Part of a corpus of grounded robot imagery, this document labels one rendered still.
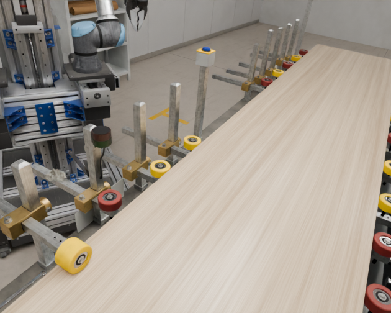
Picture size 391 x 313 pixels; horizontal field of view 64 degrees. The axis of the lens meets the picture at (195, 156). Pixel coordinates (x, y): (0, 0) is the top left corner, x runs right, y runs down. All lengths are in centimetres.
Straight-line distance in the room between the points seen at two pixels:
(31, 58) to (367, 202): 169
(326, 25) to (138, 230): 816
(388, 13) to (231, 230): 787
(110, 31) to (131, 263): 122
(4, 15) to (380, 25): 780
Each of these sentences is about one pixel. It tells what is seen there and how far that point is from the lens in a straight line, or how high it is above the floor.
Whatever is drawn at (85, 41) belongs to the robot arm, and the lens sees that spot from 175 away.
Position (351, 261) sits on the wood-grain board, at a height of 90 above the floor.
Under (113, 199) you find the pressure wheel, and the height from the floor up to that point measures 91.
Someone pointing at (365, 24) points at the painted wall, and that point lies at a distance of 868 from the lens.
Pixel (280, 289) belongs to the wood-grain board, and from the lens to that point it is 95.
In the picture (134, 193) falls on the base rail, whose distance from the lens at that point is 144.
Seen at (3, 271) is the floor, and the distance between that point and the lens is 222.
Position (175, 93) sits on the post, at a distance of 142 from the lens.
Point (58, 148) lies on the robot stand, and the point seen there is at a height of 54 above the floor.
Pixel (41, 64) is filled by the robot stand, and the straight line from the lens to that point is 187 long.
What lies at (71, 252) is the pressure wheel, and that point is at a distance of 89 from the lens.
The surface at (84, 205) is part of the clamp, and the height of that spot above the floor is 86.
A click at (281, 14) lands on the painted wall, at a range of 910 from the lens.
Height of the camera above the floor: 165
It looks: 34 degrees down
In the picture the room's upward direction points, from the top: 6 degrees clockwise
